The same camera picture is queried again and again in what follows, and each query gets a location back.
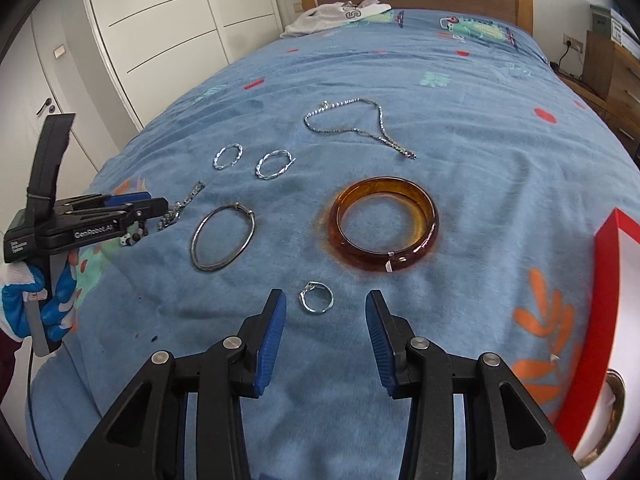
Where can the wide amber bangle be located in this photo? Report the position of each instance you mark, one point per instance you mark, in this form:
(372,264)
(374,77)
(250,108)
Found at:
(350,247)

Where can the white wardrobe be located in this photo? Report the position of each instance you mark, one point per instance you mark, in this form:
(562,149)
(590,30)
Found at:
(165,35)

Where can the red cardboard box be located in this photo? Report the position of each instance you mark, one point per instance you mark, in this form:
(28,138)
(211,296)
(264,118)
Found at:
(597,300)

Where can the twisted silver hoop earring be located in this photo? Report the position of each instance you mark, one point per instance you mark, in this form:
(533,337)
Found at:
(216,162)
(260,172)

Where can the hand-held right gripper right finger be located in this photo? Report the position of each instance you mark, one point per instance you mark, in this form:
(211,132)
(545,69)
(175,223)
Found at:
(380,345)

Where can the person's left hand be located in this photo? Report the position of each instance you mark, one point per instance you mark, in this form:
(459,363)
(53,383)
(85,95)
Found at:
(15,300)

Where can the thin silver bangle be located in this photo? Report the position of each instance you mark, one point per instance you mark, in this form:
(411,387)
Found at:
(196,255)

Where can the small silver hoop earring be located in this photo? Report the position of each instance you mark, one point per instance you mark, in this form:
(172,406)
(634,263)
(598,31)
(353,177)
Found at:
(304,306)

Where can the wooden drawer unit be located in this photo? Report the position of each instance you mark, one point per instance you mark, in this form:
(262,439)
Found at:
(607,70)

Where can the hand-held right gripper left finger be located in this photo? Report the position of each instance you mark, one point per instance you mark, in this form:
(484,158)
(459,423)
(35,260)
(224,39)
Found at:
(270,345)

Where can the blue printed blanket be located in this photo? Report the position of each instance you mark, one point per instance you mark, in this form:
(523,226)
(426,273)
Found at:
(450,125)

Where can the wall socket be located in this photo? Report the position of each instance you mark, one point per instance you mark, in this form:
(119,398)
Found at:
(574,43)

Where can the brown tortoiseshell bangle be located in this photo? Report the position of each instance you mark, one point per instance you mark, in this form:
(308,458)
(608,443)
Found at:
(620,400)

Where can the white garment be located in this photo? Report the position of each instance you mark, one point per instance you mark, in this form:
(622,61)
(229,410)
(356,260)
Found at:
(320,20)

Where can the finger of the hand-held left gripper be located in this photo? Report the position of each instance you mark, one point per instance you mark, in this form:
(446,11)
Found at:
(150,206)
(127,199)

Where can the low wooden dresser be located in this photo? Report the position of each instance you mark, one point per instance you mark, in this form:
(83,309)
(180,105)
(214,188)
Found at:
(617,115)

